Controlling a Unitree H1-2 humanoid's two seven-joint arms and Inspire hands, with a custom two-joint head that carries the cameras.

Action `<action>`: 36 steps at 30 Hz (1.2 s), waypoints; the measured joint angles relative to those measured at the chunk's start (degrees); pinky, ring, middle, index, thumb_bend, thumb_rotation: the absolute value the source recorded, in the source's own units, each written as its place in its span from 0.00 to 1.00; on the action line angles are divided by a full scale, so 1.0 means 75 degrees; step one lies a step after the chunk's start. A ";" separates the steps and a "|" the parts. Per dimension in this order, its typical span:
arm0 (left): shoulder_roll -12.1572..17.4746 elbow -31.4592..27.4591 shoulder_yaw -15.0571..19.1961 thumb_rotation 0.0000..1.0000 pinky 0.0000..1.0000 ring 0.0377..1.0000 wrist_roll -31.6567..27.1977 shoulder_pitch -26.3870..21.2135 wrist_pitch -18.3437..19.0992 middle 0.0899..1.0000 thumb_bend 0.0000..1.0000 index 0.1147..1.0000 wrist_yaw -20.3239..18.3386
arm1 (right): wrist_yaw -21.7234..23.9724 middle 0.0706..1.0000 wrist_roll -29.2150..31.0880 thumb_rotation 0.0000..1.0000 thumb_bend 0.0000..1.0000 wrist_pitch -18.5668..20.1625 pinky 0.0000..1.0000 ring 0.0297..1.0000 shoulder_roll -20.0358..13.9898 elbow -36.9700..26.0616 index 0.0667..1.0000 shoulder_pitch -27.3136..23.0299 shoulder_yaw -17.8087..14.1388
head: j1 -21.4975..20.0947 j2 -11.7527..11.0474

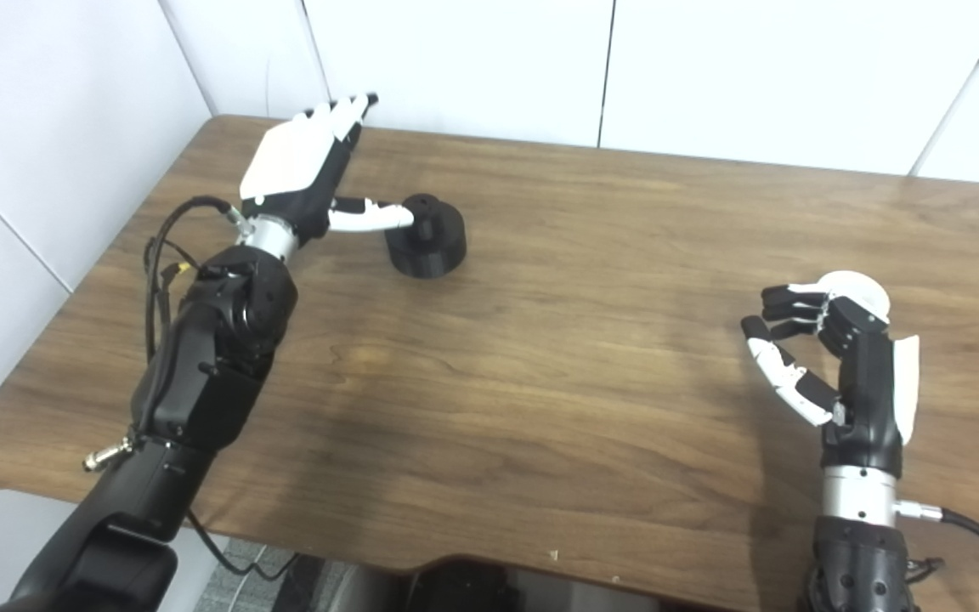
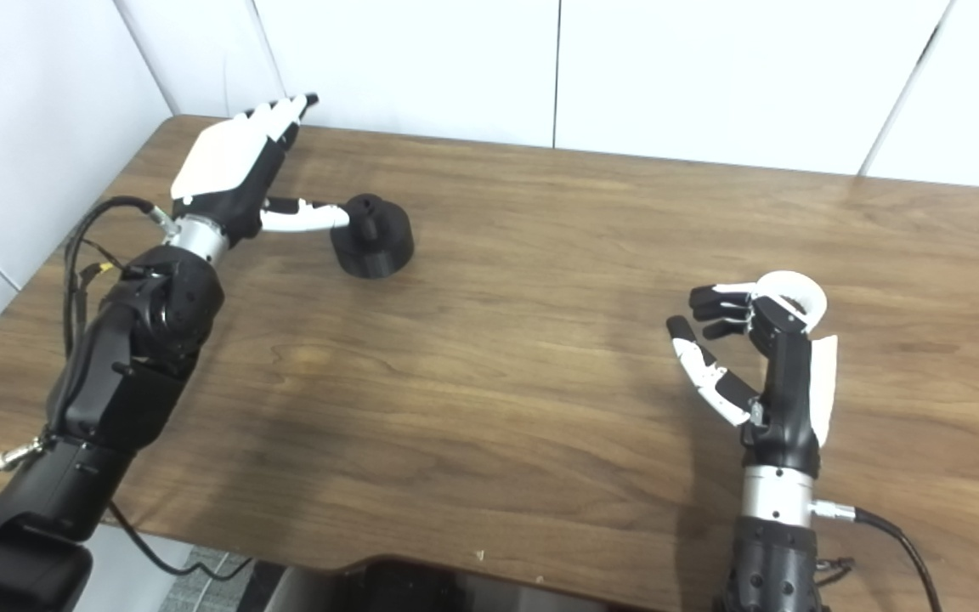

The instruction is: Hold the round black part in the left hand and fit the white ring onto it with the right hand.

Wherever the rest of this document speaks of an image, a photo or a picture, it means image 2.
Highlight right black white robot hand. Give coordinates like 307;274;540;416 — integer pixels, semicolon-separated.
666;280;839;477

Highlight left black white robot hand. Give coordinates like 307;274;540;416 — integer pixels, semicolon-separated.
171;93;350;247

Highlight white toothed plastic ring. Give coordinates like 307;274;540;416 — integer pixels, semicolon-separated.
753;270;828;334

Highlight round black plastic part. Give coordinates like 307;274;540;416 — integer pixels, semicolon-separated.
330;194;416;280

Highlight black robot torso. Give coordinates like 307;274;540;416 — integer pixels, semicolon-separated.
269;557;711;612

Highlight left arm thin wire bundle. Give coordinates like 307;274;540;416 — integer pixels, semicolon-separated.
73;238;146;341

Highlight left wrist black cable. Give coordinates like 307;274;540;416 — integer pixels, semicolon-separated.
63;196;254;583

